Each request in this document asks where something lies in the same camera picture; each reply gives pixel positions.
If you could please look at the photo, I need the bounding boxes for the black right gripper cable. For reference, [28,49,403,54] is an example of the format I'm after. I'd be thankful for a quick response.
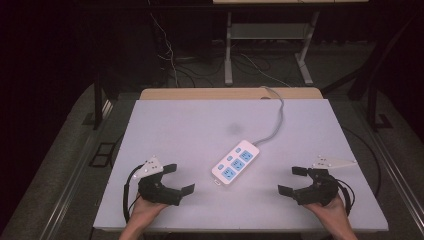
[335,179,356,217]

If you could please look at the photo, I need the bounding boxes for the person's right hand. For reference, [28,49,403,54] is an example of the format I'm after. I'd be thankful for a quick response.
[302,194,352,233]

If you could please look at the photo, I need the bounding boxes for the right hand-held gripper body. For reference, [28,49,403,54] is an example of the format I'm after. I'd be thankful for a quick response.
[294,154,358,206]

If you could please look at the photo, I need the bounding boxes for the white metal table frame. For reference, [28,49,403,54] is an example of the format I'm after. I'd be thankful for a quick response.
[223,10,322,87]

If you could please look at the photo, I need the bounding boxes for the black metal stand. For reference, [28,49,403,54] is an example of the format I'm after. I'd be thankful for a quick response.
[82,71,118,132]
[365,79,395,132]

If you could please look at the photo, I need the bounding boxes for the white power strip blue sockets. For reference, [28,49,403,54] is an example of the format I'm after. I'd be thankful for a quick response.
[211,139,261,186]

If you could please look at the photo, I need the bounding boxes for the thin white cable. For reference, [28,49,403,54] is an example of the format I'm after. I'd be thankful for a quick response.
[149,12,180,88]

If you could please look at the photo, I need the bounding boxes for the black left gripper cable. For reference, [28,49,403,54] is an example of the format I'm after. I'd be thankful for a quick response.
[122,164,145,224]

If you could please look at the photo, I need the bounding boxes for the black floor bracket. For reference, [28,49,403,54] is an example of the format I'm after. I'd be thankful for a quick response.
[88,141,117,168]

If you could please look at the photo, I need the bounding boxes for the aluminium floor rail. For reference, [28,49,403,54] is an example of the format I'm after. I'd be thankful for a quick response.
[349,99,424,229]
[39,99,115,240]

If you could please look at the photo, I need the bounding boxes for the person's left hand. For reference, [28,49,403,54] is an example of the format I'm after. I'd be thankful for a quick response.
[127,194,168,232]

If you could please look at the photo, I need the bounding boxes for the grey power strip cable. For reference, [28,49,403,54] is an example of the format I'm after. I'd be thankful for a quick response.
[252,85,286,148]

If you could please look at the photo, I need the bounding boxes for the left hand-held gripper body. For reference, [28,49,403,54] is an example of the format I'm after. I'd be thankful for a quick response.
[133,155,183,206]

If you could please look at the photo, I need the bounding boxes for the black floor cable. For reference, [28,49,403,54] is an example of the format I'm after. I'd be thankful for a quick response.
[342,125,383,198]

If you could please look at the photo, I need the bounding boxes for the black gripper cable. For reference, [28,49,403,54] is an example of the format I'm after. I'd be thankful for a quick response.
[335,179,356,217]
[122,164,145,224]

